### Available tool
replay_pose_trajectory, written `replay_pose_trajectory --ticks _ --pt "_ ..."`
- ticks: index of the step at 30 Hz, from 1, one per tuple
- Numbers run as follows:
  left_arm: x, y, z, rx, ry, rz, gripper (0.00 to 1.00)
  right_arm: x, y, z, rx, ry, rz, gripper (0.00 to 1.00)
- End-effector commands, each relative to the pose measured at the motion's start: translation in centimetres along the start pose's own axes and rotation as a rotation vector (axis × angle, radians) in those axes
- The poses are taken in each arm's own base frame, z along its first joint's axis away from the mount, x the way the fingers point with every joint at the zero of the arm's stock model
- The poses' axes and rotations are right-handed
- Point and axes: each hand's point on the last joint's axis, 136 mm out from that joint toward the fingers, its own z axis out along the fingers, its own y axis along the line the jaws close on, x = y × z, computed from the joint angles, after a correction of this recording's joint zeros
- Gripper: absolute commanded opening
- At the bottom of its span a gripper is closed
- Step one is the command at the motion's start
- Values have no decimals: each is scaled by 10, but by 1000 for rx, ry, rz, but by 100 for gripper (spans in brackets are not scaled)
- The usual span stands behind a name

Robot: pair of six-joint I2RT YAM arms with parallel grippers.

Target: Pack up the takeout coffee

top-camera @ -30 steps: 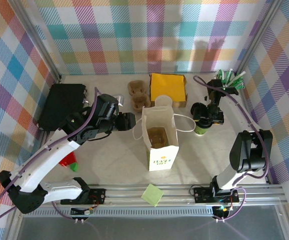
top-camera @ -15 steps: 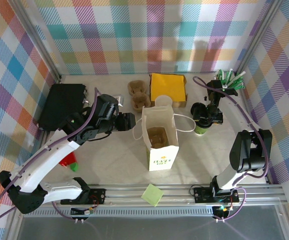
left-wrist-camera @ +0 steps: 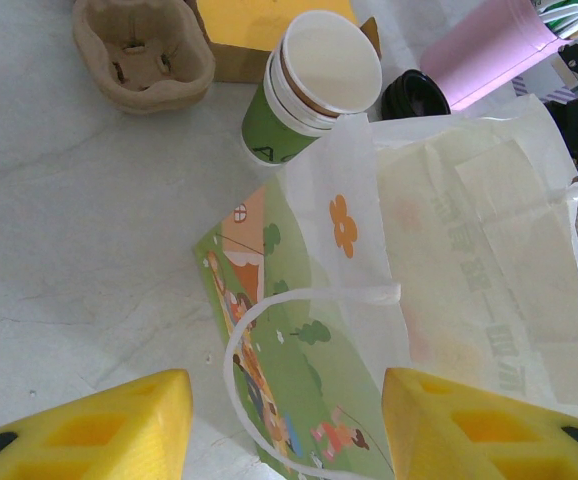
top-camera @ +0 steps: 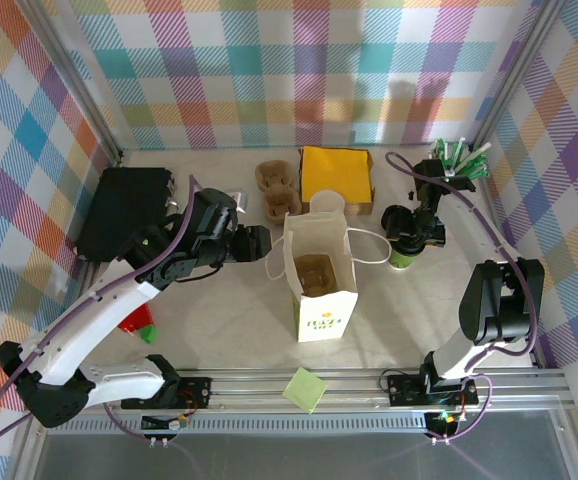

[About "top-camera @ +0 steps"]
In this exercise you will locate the black hard case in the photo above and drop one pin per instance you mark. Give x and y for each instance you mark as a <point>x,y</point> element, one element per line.
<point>114,215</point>

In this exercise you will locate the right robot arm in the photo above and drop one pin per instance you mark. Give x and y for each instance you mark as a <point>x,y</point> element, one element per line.
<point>499,305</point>

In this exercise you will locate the green sticky note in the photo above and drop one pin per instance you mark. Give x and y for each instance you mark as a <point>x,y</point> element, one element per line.
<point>306,390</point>

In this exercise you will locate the white paper takeout bag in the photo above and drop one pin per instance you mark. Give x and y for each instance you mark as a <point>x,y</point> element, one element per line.
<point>319,315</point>

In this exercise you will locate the green white wrapped straw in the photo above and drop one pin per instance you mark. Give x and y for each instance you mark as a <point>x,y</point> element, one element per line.
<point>460,150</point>

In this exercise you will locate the green paper coffee cup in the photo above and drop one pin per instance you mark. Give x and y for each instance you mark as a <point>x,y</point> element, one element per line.
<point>326,202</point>
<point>401,260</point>

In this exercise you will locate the yellow paper napkin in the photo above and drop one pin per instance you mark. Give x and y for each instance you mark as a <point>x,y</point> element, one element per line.
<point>336,175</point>

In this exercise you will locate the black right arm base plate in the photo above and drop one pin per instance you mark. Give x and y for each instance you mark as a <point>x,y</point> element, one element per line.
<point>404,390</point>

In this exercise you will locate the red green toy block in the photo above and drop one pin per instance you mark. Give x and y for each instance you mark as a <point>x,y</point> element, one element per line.
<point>136,320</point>

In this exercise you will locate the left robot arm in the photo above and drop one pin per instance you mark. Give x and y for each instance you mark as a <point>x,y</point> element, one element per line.
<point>94,320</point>

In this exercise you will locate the aluminium frame post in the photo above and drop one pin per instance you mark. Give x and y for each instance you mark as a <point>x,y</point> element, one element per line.
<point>76,75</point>
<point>510,75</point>

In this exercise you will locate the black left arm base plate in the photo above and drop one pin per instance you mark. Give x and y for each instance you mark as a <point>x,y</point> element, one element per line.
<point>194,392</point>

